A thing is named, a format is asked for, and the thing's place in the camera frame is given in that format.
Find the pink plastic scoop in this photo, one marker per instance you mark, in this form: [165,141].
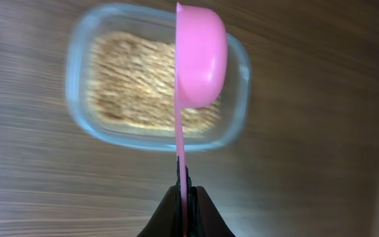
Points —
[200,68]

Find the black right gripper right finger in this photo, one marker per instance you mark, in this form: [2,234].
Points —
[204,218]

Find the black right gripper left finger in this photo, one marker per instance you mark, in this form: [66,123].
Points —
[165,221]

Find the clear plastic food container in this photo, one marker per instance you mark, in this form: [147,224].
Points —
[156,25]

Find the pile of yellow soybeans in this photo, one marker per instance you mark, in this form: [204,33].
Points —
[132,81]

